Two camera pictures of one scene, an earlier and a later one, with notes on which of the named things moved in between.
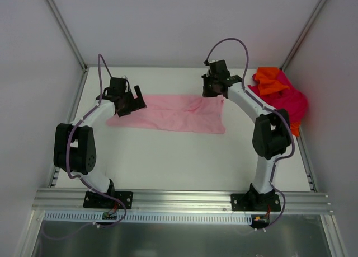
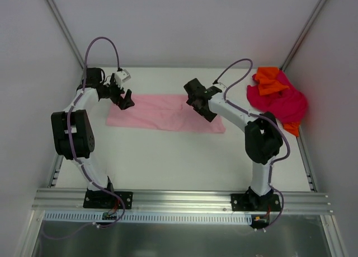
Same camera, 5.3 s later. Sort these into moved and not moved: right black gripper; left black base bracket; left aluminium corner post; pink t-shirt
Moved: right black gripper
Not moved: pink t-shirt; left aluminium corner post; left black base bracket
